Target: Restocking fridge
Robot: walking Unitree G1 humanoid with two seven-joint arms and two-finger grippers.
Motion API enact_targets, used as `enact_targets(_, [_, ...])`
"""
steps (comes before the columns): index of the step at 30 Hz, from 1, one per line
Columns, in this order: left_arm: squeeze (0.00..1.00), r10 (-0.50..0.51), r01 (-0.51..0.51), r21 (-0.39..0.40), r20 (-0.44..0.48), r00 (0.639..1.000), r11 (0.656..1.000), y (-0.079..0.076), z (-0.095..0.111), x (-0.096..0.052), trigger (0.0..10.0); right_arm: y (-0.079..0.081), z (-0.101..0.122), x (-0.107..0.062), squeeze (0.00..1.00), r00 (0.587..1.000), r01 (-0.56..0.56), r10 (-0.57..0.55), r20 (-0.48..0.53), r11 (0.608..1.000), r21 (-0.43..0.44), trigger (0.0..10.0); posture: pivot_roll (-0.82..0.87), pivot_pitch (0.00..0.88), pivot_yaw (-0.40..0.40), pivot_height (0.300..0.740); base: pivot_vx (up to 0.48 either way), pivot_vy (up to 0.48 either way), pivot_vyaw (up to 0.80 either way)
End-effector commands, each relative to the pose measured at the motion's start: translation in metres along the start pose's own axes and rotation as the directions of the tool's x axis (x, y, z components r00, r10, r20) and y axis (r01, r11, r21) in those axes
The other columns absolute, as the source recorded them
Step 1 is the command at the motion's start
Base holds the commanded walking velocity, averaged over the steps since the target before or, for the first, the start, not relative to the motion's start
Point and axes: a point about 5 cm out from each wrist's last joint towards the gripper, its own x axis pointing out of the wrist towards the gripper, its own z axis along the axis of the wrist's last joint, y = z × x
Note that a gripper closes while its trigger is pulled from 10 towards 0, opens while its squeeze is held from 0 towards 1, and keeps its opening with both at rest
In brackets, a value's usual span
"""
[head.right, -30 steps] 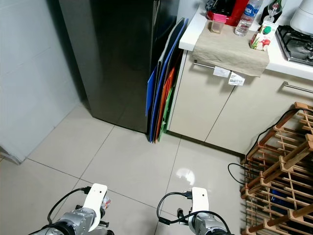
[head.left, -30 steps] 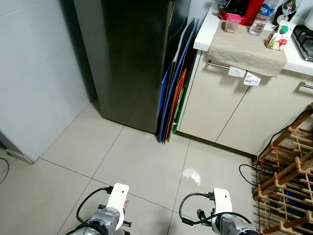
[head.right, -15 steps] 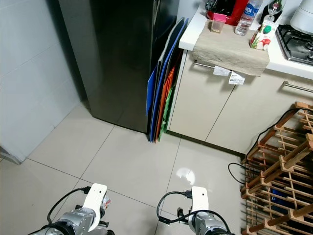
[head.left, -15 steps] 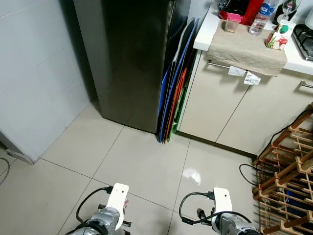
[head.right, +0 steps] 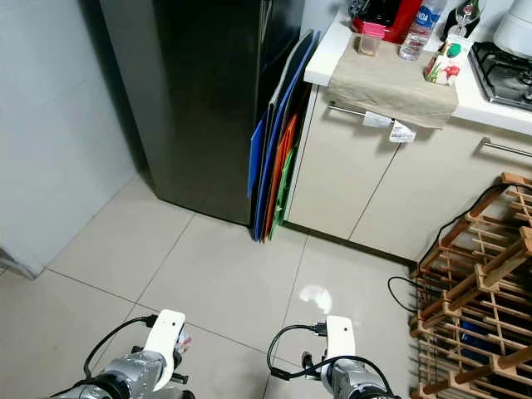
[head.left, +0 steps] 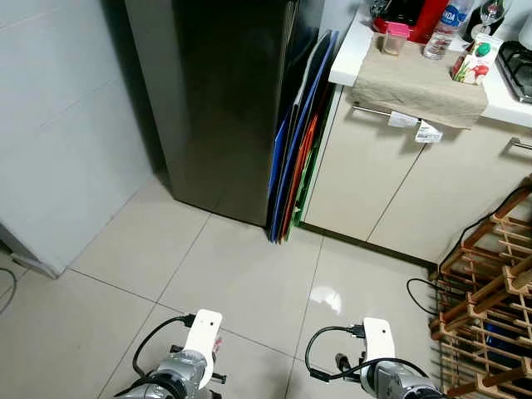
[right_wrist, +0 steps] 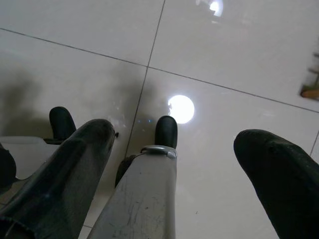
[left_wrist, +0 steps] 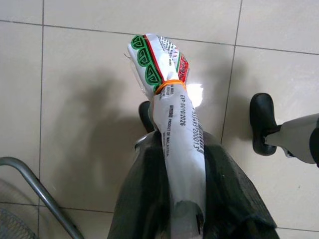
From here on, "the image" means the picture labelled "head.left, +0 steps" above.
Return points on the dark steel fridge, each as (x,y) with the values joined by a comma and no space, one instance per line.
(224,100)

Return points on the wooden slatted bottle rack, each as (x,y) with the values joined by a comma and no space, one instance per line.
(490,293)

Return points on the white barcode paper tag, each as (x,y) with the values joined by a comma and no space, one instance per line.
(429,131)

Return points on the black gas stove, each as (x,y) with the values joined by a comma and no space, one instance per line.
(517,71)

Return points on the juice carton red green print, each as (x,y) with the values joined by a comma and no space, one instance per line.
(476,60)

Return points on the small white paper tag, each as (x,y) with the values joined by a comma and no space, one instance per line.
(403,119)

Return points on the white kitchen counter cabinet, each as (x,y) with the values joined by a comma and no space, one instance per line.
(374,183)

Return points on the beige linen cloth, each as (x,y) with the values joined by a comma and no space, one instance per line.
(416,87)

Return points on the white kettle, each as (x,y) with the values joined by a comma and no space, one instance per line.
(526,32)

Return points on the clear plastic water bottle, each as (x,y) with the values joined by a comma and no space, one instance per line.
(443,33)

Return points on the wine glass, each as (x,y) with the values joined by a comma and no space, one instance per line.
(490,15)

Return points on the small jar pink lid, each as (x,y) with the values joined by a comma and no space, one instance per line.
(396,40)

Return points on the green flat board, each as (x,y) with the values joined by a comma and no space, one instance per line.
(302,204)

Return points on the orange flat board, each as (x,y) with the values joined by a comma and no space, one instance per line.
(301,174)

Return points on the blue flat board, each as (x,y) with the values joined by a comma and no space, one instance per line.
(281,179)

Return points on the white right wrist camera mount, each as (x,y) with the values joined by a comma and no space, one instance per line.
(379,345)

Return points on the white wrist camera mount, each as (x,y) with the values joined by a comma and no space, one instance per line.
(204,341)
(379,345)

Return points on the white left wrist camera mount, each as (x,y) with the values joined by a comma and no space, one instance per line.
(204,341)

